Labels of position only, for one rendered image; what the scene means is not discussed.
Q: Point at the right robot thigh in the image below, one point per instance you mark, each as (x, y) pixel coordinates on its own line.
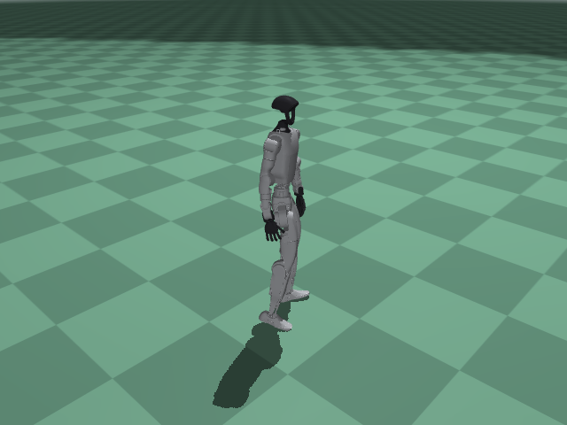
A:
(290, 239)

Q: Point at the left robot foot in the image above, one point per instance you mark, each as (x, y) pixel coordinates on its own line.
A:
(296, 294)

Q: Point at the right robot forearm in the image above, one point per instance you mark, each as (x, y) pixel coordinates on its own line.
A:
(265, 196)

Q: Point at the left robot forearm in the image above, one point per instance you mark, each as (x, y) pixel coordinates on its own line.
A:
(296, 182)

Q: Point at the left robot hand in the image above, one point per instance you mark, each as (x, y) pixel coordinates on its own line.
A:
(300, 202)

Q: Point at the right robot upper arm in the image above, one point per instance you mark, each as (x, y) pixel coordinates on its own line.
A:
(271, 148)

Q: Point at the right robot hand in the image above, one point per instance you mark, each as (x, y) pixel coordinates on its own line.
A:
(272, 228)

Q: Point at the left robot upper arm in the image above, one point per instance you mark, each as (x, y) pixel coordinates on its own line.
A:
(298, 158)

